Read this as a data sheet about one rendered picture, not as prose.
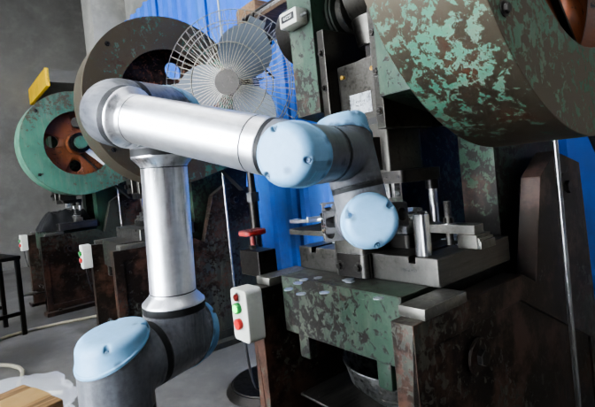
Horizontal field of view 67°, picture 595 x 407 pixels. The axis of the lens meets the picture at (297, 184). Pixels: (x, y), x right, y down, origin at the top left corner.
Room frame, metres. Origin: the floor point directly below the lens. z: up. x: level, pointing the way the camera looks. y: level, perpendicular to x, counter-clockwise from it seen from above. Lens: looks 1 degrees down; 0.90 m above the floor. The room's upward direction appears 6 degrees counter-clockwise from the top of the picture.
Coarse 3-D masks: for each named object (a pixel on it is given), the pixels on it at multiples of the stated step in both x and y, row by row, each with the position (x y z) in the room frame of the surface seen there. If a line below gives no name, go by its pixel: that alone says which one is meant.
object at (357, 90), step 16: (352, 64) 1.13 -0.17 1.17; (368, 64) 1.09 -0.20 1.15; (352, 80) 1.13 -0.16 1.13; (368, 80) 1.09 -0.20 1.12; (352, 96) 1.13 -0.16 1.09; (368, 96) 1.09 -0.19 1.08; (368, 112) 1.10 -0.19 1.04; (416, 128) 1.13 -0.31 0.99; (384, 144) 1.07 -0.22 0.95; (400, 144) 1.08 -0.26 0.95; (416, 144) 1.12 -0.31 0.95; (384, 160) 1.07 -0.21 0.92; (400, 160) 1.08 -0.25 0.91; (416, 160) 1.12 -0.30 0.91
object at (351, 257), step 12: (300, 228) 1.02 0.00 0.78; (312, 228) 1.00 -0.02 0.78; (336, 252) 1.09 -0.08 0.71; (348, 252) 1.05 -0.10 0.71; (360, 252) 1.02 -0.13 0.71; (372, 252) 1.03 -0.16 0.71; (336, 264) 1.07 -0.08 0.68; (348, 264) 1.06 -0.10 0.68; (360, 264) 1.03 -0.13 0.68; (360, 276) 1.03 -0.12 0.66; (372, 276) 1.03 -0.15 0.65
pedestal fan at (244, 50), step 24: (192, 24) 1.82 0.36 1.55; (240, 24) 1.77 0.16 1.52; (264, 24) 1.78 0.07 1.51; (216, 48) 1.75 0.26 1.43; (240, 48) 1.79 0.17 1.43; (264, 48) 1.80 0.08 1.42; (192, 72) 1.78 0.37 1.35; (216, 72) 1.86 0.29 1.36; (240, 72) 1.82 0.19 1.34; (216, 96) 1.82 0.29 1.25; (240, 96) 1.75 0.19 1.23; (264, 96) 1.74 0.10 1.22; (288, 96) 1.76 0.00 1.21; (240, 384) 1.90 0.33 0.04
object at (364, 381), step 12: (348, 360) 1.22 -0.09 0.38; (360, 360) 1.27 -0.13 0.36; (372, 360) 1.29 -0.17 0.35; (360, 372) 1.23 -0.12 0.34; (372, 372) 1.25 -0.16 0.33; (360, 384) 1.09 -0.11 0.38; (372, 384) 1.05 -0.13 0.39; (372, 396) 1.07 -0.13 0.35; (384, 396) 1.04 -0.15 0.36; (396, 396) 1.02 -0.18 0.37
